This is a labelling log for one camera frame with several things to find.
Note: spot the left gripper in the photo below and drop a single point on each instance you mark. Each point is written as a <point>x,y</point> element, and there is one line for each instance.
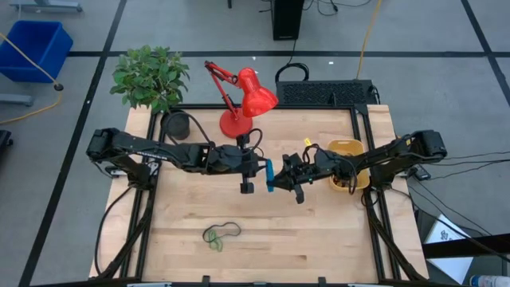
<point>235,159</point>

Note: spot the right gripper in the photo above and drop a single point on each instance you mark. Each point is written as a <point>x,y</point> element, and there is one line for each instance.
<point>316,167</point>

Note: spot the blue rubber band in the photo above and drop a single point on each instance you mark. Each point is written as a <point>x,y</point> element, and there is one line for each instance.
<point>270,175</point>

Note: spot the green rubber band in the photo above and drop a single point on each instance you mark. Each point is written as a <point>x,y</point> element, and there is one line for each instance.
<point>218,246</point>

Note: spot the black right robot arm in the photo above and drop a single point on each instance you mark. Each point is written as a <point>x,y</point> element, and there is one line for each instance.
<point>398,153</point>

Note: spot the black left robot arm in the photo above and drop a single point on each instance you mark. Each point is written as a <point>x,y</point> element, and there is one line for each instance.
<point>139,147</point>

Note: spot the yellow plastic bin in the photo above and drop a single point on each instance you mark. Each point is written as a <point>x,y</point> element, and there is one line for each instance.
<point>346,146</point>

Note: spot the red desk lamp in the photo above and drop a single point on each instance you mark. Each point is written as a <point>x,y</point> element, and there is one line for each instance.
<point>255,97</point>

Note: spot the black perforated computer case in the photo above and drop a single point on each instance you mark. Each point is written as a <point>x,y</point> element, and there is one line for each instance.
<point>318,92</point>

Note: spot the green potted plant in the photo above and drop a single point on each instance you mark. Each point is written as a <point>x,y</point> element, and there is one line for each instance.
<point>147,77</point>

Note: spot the black computer tower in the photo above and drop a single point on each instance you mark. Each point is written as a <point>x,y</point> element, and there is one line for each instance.
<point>287,20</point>

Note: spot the white paper sheet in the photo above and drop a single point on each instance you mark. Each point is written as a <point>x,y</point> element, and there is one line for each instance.
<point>454,269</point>

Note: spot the black metal bar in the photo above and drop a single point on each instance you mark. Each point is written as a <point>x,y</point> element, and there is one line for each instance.
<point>478,244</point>

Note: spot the white bottle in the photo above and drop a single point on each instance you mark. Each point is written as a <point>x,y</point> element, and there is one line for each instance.
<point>490,281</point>

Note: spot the blue plastic crate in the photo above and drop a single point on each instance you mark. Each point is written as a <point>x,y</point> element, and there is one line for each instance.
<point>36,48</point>

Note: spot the grey metal bar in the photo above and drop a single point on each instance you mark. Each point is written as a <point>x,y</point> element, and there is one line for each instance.
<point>16,99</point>

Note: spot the black floor object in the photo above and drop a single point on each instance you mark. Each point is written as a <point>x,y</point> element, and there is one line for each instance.
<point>5,138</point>

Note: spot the grey cart base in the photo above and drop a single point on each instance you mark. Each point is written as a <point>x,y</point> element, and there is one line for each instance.
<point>48,5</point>

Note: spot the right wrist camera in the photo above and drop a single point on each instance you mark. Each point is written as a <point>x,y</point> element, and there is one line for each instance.
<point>299,195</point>

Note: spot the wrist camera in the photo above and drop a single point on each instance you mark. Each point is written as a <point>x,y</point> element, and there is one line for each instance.
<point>299,195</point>
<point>247,188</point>

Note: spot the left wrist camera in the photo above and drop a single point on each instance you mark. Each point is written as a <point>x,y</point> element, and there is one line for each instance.
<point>247,188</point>

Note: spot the black aluminium table frame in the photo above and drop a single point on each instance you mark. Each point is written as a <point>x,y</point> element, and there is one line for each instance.
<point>311,107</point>

